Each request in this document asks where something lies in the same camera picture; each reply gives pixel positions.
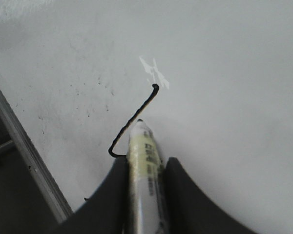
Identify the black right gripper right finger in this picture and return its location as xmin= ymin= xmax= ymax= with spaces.
xmin=164 ymin=157 xmax=255 ymax=234

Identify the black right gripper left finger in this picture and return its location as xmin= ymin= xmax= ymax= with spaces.
xmin=51 ymin=157 xmax=129 ymax=234

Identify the white taped whiteboard marker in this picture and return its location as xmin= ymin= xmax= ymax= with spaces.
xmin=125 ymin=119 xmax=170 ymax=234

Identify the white whiteboard with aluminium frame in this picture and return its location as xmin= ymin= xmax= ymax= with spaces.
xmin=0 ymin=0 xmax=293 ymax=234

